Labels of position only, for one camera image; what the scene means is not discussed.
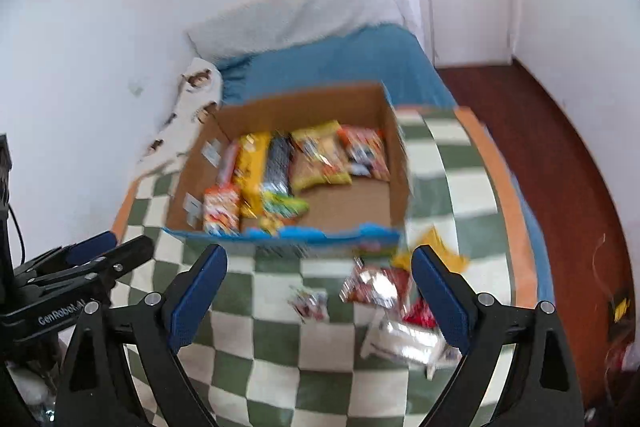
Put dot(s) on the panda print snack packet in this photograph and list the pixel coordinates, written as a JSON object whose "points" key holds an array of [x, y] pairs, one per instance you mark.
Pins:
{"points": [[220, 211], [365, 152]]}

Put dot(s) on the yellow tag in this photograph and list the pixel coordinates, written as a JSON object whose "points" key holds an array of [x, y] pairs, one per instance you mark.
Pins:
{"points": [[620, 307]]}

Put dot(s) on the white wall outlet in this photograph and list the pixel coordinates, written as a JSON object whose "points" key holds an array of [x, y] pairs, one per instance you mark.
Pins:
{"points": [[135, 88]]}

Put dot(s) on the golden yellow snack packet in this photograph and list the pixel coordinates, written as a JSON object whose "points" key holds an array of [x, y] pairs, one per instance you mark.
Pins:
{"points": [[442, 257]]}

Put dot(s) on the green ball snack packet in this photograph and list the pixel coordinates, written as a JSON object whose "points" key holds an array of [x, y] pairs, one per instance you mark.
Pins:
{"points": [[282, 206]]}

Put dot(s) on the blue ruffled pillow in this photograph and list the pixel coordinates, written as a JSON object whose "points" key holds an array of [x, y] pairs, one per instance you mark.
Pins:
{"points": [[232, 77]]}

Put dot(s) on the yellow puff snack packet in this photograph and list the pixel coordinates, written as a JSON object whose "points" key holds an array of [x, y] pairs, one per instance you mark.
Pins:
{"points": [[320, 154]]}

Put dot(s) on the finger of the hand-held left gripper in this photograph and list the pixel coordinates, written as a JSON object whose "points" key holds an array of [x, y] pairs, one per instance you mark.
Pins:
{"points": [[92, 241], [127, 253]]}

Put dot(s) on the black bar snack packet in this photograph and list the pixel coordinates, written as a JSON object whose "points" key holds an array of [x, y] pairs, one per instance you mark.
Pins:
{"points": [[278, 166]]}

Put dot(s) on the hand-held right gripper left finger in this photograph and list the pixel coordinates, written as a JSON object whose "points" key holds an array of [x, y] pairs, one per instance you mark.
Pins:
{"points": [[197, 297]]}

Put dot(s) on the grey textured pillow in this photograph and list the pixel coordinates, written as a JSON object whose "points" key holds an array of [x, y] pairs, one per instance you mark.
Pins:
{"points": [[300, 12]]}

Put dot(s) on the small clear snack packet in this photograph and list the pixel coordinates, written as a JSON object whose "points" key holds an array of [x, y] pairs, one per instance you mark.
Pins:
{"points": [[310, 304]]}

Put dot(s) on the red and white stick packet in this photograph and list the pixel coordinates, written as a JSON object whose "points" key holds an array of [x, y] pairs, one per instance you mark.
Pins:
{"points": [[227, 164]]}

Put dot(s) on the bed with blue sheet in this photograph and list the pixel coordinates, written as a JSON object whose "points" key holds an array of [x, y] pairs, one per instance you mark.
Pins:
{"points": [[340, 62]]}

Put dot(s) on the brown snack packet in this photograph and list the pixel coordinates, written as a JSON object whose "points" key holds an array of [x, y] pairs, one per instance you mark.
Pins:
{"points": [[375, 286]]}

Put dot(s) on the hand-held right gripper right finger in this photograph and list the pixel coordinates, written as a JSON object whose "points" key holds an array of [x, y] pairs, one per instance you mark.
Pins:
{"points": [[442, 302]]}

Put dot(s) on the green checkered mat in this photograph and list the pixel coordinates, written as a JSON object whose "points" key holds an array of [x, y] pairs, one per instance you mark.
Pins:
{"points": [[300, 357]]}

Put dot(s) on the white snack packet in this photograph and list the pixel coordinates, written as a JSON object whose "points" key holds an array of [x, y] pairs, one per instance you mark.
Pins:
{"points": [[400, 342]]}

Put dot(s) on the small red snack packet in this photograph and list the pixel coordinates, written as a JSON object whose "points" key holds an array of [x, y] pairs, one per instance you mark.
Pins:
{"points": [[420, 313]]}

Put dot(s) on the cardboard box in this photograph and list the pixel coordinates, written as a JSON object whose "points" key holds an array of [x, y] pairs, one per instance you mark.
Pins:
{"points": [[350, 202]]}

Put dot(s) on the bear print pillow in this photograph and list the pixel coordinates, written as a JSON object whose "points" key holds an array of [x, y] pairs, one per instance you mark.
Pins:
{"points": [[197, 102]]}

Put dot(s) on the yellow bar snack packet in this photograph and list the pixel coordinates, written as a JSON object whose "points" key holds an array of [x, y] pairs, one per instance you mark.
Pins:
{"points": [[252, 177]]}

